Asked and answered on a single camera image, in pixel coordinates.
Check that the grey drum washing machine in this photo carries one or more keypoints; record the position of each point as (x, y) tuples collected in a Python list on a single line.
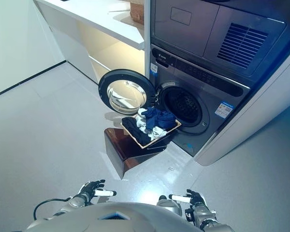
[(207, 79)]

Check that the small woven storage basket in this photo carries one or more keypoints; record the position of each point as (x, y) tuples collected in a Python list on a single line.
[(137, 12)]

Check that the white cabinet side panel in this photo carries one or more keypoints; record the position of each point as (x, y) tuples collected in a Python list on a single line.
[(256, 120)]

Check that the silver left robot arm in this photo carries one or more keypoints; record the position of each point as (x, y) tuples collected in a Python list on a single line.
[(77, 200)]

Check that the brown acrylic stool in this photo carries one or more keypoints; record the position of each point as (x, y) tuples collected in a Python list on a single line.
[(125, 154)]

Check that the blue white energy label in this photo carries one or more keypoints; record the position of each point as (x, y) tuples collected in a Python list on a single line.
[(224, 110)]

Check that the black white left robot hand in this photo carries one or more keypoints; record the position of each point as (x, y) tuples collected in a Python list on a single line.
[(90, 188)]

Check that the silver right robot leg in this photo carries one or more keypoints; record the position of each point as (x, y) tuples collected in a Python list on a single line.
[(170, 206)]

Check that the round washing machine door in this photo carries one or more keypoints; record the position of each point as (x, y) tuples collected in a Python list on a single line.
[(125, 90)]

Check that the wicker laundry basket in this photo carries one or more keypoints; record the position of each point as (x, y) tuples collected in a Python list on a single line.
[(157, 141)]

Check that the grey robot torso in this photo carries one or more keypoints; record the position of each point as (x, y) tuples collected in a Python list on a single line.
[(135, 217)]

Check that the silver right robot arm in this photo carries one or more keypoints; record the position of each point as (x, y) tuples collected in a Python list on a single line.
[(207, 217)]

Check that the white counter cabinet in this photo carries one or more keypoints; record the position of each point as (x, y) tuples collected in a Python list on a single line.
[(87, 19)]

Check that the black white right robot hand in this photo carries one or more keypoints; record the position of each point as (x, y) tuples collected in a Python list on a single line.
[(195, 198)]

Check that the white garment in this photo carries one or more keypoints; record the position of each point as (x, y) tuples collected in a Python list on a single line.
[(140, 120)]

